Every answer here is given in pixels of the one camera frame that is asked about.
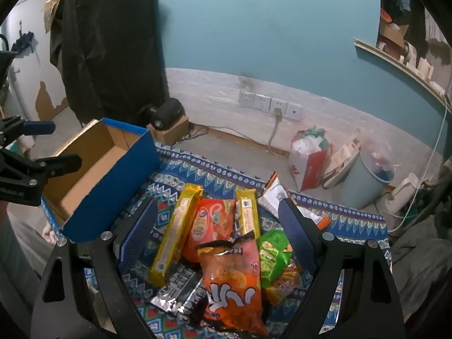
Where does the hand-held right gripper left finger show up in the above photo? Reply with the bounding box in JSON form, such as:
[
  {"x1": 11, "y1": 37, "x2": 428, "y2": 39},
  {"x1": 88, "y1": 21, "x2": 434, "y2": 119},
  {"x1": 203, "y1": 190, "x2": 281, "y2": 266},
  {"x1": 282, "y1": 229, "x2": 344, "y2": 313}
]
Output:
[{"x1": 31, "y1": 198, "x2": 159, "y2": 339}]

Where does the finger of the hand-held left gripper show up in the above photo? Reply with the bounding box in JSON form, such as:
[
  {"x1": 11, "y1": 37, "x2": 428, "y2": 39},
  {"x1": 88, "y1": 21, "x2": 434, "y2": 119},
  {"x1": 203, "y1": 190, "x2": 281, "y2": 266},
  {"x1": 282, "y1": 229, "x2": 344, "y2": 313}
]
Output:
[
  {"x1": 0, "y1": 148, "x2": 83, "y2": 188},
  {"x1": 0, "y1": 116, "x2": 56, "y2": 142}
]

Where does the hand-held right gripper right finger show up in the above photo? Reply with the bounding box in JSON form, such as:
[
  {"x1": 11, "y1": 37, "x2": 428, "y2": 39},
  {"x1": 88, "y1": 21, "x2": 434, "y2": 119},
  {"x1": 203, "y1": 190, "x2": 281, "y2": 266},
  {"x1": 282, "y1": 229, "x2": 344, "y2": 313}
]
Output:
[{"x1": 278, "y1": 198, "x2": 405, "y2": 339}]

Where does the blue cardboard box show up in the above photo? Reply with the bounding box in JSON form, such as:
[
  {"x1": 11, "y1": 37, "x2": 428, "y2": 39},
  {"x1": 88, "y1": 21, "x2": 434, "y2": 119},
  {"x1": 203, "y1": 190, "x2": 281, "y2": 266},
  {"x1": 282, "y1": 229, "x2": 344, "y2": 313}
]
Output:
[{"x1": 42, "y1": 118, "x2": 160, "y2": 244}]

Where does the black snack packet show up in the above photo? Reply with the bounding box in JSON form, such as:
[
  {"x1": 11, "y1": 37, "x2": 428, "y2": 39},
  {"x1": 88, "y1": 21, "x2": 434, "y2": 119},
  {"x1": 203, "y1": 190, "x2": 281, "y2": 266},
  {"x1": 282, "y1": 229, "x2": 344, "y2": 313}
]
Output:
[{"x1": 150, "y1": 265, "x2": 209, "y2": 327}]

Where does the orange chips bag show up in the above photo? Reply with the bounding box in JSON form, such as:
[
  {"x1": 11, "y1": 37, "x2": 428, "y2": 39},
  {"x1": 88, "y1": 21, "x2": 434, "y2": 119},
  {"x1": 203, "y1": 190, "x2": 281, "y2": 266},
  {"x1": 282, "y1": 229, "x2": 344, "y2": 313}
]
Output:
[{"x1": 195, "y1": 230, "x2": 269, "y2": 337}]

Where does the white orange snack packet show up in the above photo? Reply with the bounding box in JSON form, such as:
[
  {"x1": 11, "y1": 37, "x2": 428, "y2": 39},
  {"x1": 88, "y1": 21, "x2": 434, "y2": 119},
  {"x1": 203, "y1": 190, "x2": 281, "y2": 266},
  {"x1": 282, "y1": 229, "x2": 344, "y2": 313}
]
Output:
[
  {"x1": 295, "y1": 205, "x2": 333, "y2": 229},
  {"x1": 258, "y1": 172, "x2": 290, "y2": 220}
]

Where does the green snack packet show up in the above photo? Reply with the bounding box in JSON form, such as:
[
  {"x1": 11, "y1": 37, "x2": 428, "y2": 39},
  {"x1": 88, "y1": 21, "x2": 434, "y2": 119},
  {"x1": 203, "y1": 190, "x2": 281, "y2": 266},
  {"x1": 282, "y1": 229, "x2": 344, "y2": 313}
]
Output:
[{"x1": 257, "y1": 229, "x2": 294, "y2": 288}]

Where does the long yellow biscuit packet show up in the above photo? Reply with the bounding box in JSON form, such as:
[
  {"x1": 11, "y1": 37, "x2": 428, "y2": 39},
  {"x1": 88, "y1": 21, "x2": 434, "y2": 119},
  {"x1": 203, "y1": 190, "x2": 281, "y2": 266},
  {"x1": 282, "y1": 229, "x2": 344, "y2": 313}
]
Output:
[{"x1": 148, "y1": 183, "x2": 204, "y2": 287}]

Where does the short yellow biscuit packet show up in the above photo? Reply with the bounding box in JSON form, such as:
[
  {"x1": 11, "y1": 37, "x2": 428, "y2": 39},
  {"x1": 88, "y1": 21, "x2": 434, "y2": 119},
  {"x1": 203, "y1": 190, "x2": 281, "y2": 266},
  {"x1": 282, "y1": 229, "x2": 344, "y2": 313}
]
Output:
[{"x1": 235, "y1": 189, "x2": 262, "y2": 239}]

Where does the red orange snack packet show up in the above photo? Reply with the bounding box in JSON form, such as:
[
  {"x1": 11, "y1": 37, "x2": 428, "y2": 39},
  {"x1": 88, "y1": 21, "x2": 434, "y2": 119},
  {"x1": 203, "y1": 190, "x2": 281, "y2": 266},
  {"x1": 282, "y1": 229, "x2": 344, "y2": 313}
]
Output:
[{"x1": 263, "y1": 261, "x2": 302, "y2": 306}]

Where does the person's grey clothing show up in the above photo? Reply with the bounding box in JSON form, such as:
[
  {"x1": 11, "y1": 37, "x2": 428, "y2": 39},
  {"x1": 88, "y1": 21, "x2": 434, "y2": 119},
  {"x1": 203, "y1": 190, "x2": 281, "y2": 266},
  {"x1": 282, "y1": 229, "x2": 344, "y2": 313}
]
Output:
[{"x1": 0, "y1": 203, "x2": 46, "y2": 322}]

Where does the red white bag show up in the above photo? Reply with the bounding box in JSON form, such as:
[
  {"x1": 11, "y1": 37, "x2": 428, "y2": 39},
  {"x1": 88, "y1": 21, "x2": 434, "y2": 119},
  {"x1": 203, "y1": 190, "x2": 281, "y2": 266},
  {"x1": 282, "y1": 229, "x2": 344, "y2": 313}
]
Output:
[{"x1": 290, "y1": 126, "x2": 333, "y2": 192}]

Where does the light blue bin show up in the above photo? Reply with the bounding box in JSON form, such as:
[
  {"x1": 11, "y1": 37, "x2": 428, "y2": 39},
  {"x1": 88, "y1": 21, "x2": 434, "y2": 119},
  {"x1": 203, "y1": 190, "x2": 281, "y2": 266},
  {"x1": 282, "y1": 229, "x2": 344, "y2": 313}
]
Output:
[{"x1": 341, "y1": 148, "x2": 396, "y2": 210}]

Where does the brown paper bag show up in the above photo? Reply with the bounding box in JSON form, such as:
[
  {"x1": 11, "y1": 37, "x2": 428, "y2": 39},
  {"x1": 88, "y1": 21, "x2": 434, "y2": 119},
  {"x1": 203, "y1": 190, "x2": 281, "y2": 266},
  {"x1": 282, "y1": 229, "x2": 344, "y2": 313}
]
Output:
[{"x1": 323, "y1": 129, "x2": 362, "y2": 188}]

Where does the dark blue hanging cloth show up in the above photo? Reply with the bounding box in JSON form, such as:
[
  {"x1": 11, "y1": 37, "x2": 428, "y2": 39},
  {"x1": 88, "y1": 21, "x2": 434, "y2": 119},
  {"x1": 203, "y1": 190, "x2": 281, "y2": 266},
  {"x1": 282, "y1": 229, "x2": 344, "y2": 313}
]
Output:
[{"x1": 10, "y1": 30, "x2": 38, "y2": 57}]

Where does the patterned blue blanket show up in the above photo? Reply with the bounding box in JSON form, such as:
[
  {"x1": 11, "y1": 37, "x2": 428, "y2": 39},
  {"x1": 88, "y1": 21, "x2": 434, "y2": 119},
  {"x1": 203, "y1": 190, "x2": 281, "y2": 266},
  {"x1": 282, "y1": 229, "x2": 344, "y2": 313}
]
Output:
[{"x1": 40, "y1": 141, "x2": 392, "y2": 339}]

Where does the small brown cardboard box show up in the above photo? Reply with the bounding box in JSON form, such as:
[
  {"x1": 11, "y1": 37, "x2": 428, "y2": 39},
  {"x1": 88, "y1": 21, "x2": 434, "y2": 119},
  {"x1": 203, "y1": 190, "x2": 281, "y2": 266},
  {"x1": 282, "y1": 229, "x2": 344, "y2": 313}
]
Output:
[{"x1": 146, "y1": 115, "x2": 190, "y2": 146}]

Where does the black hanging cloth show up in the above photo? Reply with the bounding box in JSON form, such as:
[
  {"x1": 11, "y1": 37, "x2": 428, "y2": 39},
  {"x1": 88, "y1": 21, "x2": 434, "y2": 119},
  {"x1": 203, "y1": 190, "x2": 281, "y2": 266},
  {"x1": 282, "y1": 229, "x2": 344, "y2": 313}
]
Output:
[{"x1": 49, "y1": 0, "x2": 169, "y2": 128}]

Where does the white kettle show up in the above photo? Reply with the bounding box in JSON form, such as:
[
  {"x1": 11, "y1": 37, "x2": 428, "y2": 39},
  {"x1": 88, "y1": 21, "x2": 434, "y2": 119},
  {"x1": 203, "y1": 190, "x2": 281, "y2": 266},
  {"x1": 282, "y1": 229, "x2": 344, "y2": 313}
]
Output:
[{"x1": 383, "y1": 172, "x2": 421, "y2": 216}]

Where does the grey cloth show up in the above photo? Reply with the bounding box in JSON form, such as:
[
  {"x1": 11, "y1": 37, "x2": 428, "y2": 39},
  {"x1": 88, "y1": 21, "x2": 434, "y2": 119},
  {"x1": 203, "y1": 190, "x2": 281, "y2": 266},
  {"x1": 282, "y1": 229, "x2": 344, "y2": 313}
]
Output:
[{"x1": 388, "y1": 215, "x2": 452, "y2": 325}]

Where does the cardboard box on shelf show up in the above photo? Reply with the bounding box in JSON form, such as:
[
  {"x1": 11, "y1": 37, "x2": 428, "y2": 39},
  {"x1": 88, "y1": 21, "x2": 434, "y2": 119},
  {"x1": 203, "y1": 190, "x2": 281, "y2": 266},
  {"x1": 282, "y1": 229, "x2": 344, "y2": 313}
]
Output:
[{"x1": 379, "y1": 9, "x2": 410, "y2": 48}]

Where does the black security camera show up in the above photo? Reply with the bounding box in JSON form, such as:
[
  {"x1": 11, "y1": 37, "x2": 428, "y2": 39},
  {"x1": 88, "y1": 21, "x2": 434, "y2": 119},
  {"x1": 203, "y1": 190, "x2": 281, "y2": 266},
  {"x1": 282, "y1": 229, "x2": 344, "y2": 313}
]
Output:
[{"x1": 136, "y1": 98, "x2": 185, "y2": 131}]

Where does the grey plug cable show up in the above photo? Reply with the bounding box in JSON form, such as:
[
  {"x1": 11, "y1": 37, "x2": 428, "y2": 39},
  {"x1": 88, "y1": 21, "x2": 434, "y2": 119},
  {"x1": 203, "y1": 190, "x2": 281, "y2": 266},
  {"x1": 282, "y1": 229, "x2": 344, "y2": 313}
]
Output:
[{"x1": 267, "y1": 108, "x2": 283, "y2": 153}]

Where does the white cable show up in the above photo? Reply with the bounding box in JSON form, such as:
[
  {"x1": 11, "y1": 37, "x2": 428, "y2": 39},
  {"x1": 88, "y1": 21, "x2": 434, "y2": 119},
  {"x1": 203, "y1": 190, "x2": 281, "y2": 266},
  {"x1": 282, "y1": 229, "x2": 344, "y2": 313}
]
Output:
[{"x1": 378, "y1": 95, "x2": 450, "y2": 234}]

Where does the wall shelf ledge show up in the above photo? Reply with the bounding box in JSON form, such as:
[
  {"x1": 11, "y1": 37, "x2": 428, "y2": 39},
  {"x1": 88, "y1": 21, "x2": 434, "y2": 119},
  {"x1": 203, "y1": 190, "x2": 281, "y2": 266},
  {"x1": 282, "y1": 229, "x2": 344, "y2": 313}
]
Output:
[{"x1": 354, "y1": 38, "x2": 452, "y2": 108}]

